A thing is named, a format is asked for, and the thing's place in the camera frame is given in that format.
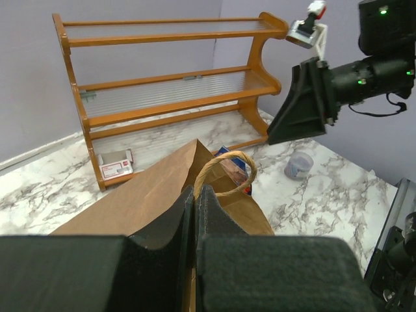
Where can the brown paper bag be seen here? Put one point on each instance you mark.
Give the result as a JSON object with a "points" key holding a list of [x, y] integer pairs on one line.
{"points": [[149, 194]]}

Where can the small red white box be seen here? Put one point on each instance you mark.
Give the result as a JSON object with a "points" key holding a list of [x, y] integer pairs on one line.
{"points": [[115, 164]]}

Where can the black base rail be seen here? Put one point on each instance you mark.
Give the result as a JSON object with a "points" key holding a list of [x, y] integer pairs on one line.
{"points": [[390, 275]]}

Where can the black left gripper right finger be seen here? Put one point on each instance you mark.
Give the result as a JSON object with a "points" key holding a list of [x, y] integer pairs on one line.
{"points": [[236, 271]]}

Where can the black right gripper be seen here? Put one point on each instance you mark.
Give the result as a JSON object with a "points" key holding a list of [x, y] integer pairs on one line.
{"points": [[318, 92]]}

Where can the orange wooden shelf rack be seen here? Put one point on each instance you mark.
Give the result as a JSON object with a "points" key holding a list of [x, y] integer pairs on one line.
{"points": [[115, 109]]}

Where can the dark blue chips bag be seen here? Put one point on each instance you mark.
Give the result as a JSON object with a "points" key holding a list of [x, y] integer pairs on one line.
{"points": [[236, 169]]}

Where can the small clear plastic cup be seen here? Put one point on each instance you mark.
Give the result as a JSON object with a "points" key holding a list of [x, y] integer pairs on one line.
{"points": [[298, 166]]}

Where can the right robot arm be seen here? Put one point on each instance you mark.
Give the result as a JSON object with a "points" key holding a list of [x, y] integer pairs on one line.
{"points": [[387, 29]]}

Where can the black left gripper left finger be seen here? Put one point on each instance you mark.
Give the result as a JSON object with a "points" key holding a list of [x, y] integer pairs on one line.
{"points": [[146, 271]]}

